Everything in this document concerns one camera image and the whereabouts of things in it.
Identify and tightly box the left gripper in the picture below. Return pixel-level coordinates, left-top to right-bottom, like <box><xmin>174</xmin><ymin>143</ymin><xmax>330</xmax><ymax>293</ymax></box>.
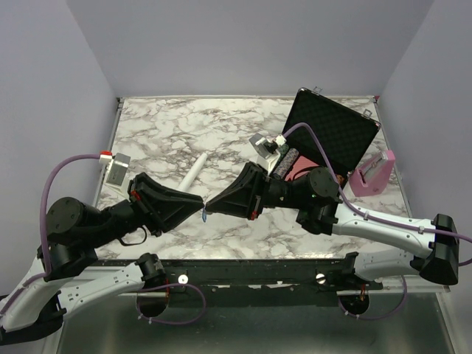
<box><xmin>87</xmin><ymin>172</ymin><xmax>207</xmax><ymax>249</ymax></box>

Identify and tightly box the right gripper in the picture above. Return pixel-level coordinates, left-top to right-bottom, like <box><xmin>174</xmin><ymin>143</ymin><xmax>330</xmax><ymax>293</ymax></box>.
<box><xmin>206</xmin><ymin>162</ymin><xmax>306</xmax><ymax>221</ymax></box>

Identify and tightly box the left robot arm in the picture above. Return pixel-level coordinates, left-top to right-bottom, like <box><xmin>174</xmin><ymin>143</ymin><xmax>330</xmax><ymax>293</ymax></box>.
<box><xmin>1</xmin><ymin>173</ymin><xmax>204</xmax><ymax>345</ymax></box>

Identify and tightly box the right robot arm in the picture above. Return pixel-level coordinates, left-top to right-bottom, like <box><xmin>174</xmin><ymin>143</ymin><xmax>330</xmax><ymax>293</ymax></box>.
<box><xmin>205</xmin><ymin>162</ymin><xmax>464</xmax><ymax>289</ymax></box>

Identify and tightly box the white cylindrical tube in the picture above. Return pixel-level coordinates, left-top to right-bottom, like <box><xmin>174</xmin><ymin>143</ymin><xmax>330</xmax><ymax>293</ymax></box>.
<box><xmin>178</xmin><ymin>153</ymin><xmax>208</xmax><ymax>192</ymax></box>

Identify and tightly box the black poker chip case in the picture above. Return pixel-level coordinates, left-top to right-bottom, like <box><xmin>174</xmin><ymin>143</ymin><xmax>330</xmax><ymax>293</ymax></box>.
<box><xmin>282</xmin><ymin>88</ymin><xmax>381</xmax><ymax>177</ymax></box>

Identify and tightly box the pink card holder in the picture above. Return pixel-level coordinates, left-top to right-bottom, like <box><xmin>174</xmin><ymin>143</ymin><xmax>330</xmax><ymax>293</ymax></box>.
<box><xmin>349</xmin><ymin>150</ymin><xmax>395</xmax><ymax>197</ymax></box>

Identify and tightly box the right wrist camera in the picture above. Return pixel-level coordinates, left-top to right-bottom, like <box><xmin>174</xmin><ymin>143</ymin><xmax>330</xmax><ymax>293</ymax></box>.
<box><xmin>249</xmin><ymin>133</ymin><xmax>286</xmax><ymax>175</ymax></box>

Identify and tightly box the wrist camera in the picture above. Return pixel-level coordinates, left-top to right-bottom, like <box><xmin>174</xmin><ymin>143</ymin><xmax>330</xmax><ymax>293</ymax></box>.
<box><xmin>249</xmin><ymin>133</ymin><xmax>286</xmax><ymax>175</ymax></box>
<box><xmin>100</xmin><ymin>152</ymin><xmax>131</xmax><ymax>198</ymax></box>

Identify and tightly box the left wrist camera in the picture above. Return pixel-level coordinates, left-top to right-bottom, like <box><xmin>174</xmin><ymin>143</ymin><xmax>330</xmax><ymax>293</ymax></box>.
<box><xmin>100</xmin><ymin>152</ymin><xmax>131</xmax><ymax>198</ymax></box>

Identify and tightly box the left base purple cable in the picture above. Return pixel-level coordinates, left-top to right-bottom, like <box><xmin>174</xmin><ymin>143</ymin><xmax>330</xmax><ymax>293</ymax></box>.
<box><xmin>136</xmin><ymin>282</ymin><xmax>207</xmax><ymax>326</ymax></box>

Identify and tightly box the aluminium frame rail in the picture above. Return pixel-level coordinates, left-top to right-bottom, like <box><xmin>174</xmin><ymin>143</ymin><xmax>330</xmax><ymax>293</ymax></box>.
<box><xmin>377</xmin><ymin>276</ymin><xmax>450</xmax><ymax>294</ymax></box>

